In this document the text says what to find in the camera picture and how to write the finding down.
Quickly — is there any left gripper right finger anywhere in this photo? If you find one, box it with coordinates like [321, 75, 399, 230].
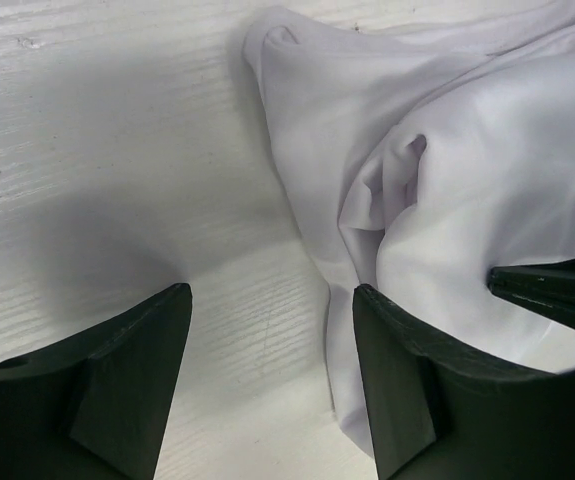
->
[353, 285, 575, 479]

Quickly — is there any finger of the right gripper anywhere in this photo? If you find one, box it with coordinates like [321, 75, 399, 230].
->
[489, 259, 575, 330]

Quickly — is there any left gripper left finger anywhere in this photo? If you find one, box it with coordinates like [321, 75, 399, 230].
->
[0, 284, 191, 479]

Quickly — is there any white t shirt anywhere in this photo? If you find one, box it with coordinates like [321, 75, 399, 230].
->
[243, 1, 575, 452]

